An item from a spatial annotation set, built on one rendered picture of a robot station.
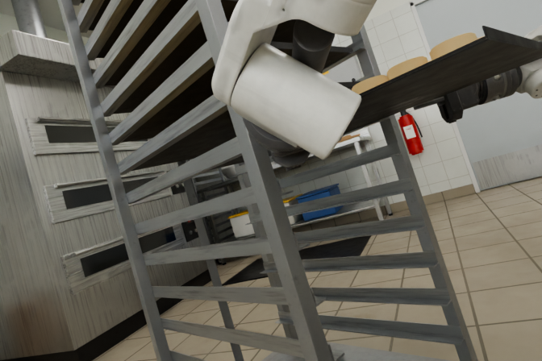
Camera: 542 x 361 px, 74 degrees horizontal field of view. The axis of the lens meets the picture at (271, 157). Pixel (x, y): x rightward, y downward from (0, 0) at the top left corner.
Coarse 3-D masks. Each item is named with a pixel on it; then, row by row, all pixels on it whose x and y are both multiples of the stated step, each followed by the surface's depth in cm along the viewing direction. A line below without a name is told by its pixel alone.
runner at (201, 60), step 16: (208, 48) 64; (192, 64) 69; (208, 64) 67; (176, 80) 73; (192, 80) 72; (160, 96) 79; (176, 96) 79; (144, 112) 86; (128, 128) 94; (112, 144) 105
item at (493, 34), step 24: (480, 48) 38; (504, 48) 43; (528, 48) 48; (408, 72) 41; (432, 72) 43; (456, 72) 49; (480, 72) 57; (504, 72) 68; (384, 96) 51; (408, 96) 59; (432, 96) 71; (360, 120) 74
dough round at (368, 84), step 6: (372, 78) 47; (378, 78) 47; (384, 78) 47; (360, 84) 47; (366, 84) 47; (372, 84) 47; (378, 84) 47; (354, 90) 49; (360, 90) 48; (366, 90) 47
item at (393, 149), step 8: (392, 144) 87; (368, 152) 92; (376, 152) 91; (384, 152) 89; (392, 152) 88; (400, 152) 86; (344, 160) 98; (352, 160) 96; (360, 160) 94; (368, 160) 93; (376, 160) 88; (320, 168) 104; (328, 168) 102; (336, 168) 100; (344, 168) 98; (288, 176) 114; (296, 176) 112; (304, 176) 109; (312, 176) 107; (320, 176) 102; (280, 184) 117; (288, 184) 115; (296, 184) 109
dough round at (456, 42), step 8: (472, 32) 40; (448, 40) 40; (456, 40) 39; (464, 40) 39; (472, 40) 39; (432, 48) 41; (440, 48) 40; (448, 48) 39; (456, 48) 39; (432, 56) 41
